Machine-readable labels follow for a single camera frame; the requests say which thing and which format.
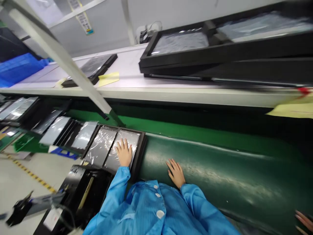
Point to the person's left hand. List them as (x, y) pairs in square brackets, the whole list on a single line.
[(124, 154)]

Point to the person's right hand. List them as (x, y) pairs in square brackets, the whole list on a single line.
[(176, 173)]

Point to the plastic-wrapped dark panel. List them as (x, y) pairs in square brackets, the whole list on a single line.
[(135, 144), (99, 147)]

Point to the black two-slot tray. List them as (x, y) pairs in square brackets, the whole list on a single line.
[(141, 151)]

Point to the person's body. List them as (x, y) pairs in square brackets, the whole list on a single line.
[(146, 210)]

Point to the green conveyor belt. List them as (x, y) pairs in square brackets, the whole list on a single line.
[(232, 171)]

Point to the black machine box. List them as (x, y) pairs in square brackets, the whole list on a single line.
[(80, 193)]

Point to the white work shelf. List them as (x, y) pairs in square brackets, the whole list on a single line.
[(137, 83)]

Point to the yellow paper sheet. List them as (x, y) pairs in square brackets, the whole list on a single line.
[(108, 78)]

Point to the row of black panel trays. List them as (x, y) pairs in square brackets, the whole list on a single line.
[(49, 122)]

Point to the small black tray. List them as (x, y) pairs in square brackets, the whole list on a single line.
[(94, 66)]

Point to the green plastic crate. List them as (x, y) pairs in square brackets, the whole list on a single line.
[(23, 143)]

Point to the stack of large black trays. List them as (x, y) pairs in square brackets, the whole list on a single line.
[(220, 58)]

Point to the large pale yellow sheet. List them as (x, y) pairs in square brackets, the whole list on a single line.
[(293, 110)]

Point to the red tag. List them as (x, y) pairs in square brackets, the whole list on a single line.
[(305, 91)]

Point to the grey metal frame post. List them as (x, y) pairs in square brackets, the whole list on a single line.
[(61, 53)]

